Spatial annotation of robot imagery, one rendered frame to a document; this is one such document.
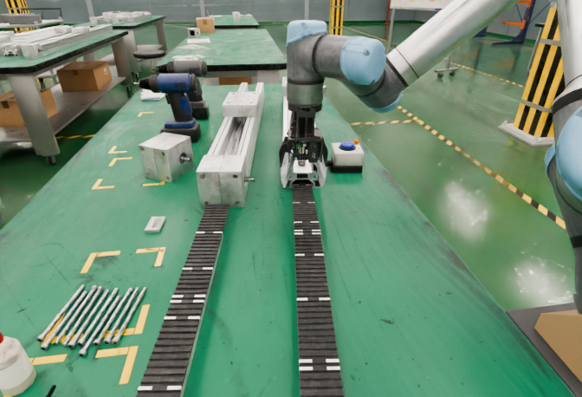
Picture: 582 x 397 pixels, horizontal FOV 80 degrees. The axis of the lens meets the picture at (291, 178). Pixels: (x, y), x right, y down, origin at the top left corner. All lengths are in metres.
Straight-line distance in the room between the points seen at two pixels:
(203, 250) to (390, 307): 0.33
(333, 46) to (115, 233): 0.57
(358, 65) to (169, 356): 0.50
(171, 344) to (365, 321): 0.28
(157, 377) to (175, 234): 0.34
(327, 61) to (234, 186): 0.34
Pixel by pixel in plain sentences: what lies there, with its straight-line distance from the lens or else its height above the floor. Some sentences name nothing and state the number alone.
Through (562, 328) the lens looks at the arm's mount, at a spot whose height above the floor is 0.82.
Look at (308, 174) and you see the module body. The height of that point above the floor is 0.82.
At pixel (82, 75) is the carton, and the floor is 0.39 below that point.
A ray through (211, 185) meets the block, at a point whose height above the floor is 0.84.
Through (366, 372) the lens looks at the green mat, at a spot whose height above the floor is 0.78.
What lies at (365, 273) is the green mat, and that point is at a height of 0.78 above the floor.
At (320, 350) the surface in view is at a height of 0.81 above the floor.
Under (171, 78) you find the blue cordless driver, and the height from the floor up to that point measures 0.99.
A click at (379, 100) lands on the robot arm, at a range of 0.73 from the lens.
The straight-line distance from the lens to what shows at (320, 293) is 0.57.
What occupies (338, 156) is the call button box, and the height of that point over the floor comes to 0.83.
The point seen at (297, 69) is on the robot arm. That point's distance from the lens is 0.69.
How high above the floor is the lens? 1.22
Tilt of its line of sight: 28 degrees down
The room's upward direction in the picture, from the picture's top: straight up
